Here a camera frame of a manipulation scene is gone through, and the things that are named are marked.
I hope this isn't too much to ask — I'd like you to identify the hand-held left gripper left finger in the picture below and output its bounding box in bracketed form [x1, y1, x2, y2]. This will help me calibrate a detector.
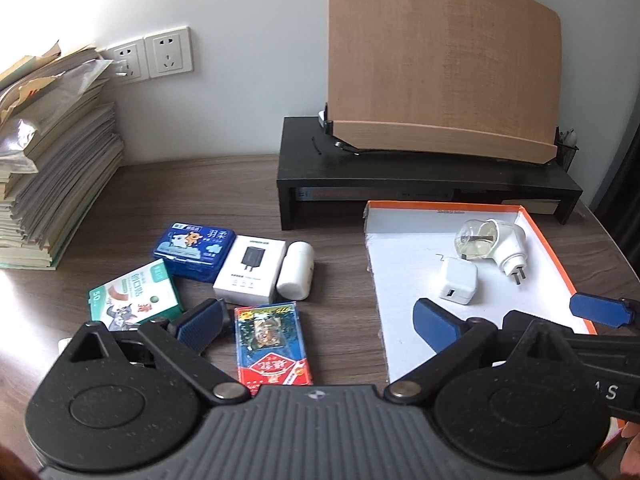
[62, 299, 251, 408]

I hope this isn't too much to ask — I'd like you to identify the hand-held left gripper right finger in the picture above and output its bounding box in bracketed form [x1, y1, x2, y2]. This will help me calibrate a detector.
[384, 298, 573, 406]

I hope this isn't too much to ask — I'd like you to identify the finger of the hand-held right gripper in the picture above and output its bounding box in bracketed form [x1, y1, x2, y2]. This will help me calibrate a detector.
[502, 310, 591, 348]
[570, 292, 640, 332]

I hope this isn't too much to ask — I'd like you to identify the white box with orange rim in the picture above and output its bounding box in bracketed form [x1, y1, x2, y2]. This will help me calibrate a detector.
[362, 200, 628, 463]

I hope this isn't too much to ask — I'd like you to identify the red and blue card pack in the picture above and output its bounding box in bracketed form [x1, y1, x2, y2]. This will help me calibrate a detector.
[234, 302, 315, 391]

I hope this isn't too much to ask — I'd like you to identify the green bandage box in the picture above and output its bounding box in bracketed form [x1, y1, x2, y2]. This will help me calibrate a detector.
[89, 259, 187, 333]

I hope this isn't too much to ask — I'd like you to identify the white pill bottle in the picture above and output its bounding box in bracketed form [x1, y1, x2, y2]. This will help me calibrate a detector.
[276, 241, 316, 302]

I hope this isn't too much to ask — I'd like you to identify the person's right hand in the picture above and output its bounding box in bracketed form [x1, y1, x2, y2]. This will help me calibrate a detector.
[621, 422, 640, 476]

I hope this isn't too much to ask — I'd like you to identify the white USB charger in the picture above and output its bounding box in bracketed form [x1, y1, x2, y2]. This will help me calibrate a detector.
[437, 255, 479, 307]

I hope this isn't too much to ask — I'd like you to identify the white charger box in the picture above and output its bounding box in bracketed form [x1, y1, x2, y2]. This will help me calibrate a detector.
[212, 235, 287, 305]

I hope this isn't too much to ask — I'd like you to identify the white plug-in mosquito repellent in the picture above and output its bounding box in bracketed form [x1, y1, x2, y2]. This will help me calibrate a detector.
[455, 217, 531, 286]

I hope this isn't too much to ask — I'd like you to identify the blue tissue pack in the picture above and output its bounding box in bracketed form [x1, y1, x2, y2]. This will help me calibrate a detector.
[152, 222, 232, 283]

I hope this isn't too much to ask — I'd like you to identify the black mesh pen holder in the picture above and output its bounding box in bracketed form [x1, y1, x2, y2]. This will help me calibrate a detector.
[554, 127, 580, 173]

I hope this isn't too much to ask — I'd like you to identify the black monitor riser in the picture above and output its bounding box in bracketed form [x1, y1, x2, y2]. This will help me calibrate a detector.
[276, 116, 585, 231]

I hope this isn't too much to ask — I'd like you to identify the stack of books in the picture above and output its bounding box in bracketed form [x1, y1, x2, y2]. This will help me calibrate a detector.
[0, 40, 126, 271]

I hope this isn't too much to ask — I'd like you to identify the wooden book stand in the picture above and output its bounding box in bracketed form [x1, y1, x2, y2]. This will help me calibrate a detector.
[320, 0, 563, 165]

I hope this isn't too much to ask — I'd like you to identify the clear plastic bag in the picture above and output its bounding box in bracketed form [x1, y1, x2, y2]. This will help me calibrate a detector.
[0, 57, 116, 173]

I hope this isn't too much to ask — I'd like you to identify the white wall socket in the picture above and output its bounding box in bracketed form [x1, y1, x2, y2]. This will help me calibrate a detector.
[144, 26, 193, 78]
[102, 40, 151, 83]

